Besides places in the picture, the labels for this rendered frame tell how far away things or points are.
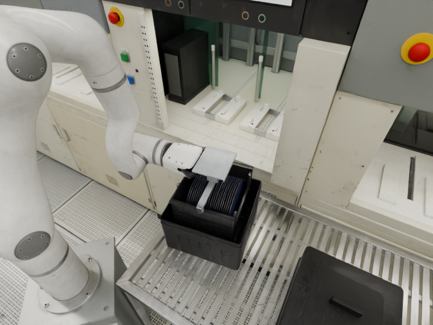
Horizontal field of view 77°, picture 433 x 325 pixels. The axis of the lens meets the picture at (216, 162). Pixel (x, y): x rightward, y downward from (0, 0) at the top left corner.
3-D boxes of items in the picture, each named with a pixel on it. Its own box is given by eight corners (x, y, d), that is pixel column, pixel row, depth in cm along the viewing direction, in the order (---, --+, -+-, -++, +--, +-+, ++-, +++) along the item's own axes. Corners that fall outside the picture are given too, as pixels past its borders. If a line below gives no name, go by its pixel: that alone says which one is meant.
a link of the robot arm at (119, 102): (94, 111, 59) (141, 186, 83) (131, 68, 68) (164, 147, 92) (62, 106, 62) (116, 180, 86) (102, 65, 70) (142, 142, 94)
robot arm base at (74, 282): (33, 322, 81) (-1, 300, 68) (44, 262, 94) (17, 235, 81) (100, 304, 85) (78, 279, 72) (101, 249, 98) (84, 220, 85)
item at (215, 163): (200, 191, 113) (198, 129, 91) (248, 204, 108) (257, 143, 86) (174, 240, 96) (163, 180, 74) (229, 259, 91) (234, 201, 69)
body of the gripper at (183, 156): (173, 152, 92) (204, 160, 89) (159, 172, 85) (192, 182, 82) (171, 134, 86) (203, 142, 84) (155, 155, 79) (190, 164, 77)
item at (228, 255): (194, 190, 117) (192, 162, 105) (258, 208, 111) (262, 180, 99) (165, 246, 99) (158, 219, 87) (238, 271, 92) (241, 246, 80)
